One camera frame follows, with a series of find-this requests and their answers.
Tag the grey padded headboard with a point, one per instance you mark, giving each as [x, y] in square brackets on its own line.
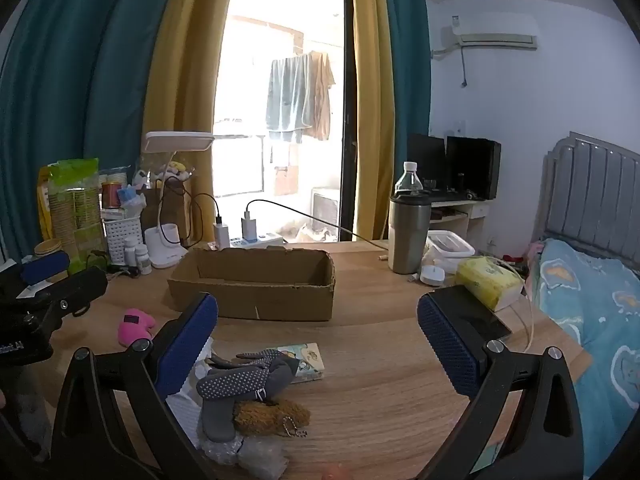
[595, 195]

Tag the small white round device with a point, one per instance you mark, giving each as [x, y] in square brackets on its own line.
[431, 275]

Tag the white desk lamp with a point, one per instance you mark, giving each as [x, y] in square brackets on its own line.
[177, 141]

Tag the yellow tissue pack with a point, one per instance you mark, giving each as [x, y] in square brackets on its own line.
[487, 280]

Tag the hanging brown shirt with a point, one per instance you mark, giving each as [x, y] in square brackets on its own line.
[322, 95]

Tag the white and blue charger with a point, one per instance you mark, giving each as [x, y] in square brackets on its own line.
[249, 230]

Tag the black monitor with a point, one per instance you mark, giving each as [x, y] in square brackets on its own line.
[472, 165]

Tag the small white and yellow plush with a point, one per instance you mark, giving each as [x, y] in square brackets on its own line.
[176, 170]

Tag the white pill bottle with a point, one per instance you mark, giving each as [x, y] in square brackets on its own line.
[143, 259]
[130, 252]

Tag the white power strip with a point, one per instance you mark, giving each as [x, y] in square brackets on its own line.
[267, 240]

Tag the white computer desk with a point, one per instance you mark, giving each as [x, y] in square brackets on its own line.
[467, 207]

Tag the grey dotted glove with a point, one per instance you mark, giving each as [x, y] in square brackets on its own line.
[255, 372]
[217, 417]

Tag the green pack of paper cups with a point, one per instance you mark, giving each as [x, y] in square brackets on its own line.
[77, 210]

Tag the clear plastic water bottle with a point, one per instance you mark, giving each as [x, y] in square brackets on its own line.
[409, 177]

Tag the brown paper bag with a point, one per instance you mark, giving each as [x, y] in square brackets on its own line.
[175, 210]

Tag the yellow packet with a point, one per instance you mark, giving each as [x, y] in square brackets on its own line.
[45, 200]

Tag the teal curtain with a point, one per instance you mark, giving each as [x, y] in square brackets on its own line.
[90, 70]
[407, 60]

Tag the yellow curtain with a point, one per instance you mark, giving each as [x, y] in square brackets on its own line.
[372, 85]
[185, 60]

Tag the white air conditioner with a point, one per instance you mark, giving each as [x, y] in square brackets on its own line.
[495, 27]

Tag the outdoor air conditioner unit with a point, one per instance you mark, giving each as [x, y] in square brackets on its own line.
[325, 207]

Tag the pink plush toy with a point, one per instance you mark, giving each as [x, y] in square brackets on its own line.
[135, 327]

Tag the black notebook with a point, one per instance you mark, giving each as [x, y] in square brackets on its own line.
[482, 322]

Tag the white tissue paper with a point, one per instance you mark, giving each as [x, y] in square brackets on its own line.
[202, 365]

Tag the jar with bamboo lid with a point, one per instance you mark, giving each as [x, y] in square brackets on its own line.
[49, 249]

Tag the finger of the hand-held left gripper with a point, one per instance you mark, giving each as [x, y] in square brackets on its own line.
[47, 266]
[80, 285]

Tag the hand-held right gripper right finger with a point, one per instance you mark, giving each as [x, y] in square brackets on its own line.
[445, 340]

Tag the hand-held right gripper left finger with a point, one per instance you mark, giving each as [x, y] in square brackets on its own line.
[185, 345]

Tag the hanging teal towel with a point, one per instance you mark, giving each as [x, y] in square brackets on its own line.
[287, 95]

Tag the blue printed blanket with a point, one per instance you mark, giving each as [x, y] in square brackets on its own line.
[600, 320]

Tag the steel tumbler with black lid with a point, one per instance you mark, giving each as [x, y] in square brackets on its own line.
[409, 240]

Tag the cardboard box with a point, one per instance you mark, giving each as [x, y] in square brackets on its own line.
[250, 302]

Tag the clear bubble wrap bundle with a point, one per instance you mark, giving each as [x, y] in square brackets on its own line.
[260, 456]

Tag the red can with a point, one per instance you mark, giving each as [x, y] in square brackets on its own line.
[111, 195]

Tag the white lidded plastic container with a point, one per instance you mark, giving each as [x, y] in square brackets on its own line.
[450, 250]

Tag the white perforated basket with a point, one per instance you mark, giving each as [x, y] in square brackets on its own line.
[122, 237]

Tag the bag of white foam beads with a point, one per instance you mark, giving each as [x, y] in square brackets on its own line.
[186, 417]

